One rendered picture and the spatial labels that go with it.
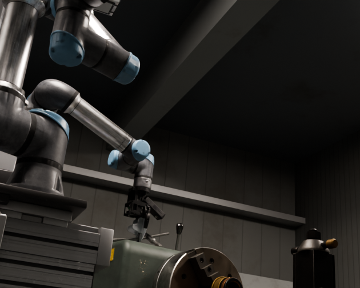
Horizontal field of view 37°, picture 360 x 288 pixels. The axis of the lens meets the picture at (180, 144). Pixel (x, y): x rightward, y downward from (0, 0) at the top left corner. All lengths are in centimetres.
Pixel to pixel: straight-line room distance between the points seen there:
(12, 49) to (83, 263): 55
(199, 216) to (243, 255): 59
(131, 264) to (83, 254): 67
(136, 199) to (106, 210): 281
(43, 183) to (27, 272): 21
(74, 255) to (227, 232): 420
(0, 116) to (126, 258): 84
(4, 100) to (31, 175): 19
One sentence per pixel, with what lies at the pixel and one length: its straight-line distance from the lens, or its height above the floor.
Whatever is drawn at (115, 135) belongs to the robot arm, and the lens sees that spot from 206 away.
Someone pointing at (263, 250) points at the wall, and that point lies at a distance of 561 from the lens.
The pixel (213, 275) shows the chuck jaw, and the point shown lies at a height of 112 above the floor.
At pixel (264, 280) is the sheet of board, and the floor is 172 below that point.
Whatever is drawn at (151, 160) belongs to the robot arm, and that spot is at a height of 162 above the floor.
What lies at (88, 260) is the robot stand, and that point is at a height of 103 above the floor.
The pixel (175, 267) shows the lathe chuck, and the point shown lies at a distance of 187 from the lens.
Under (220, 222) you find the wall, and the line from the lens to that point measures 542.
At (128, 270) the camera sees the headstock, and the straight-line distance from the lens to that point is 196.
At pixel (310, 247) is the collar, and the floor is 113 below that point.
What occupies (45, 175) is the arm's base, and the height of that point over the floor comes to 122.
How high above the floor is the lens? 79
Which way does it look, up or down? 24 degrees up
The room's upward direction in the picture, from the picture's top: 5 degrees clockwise
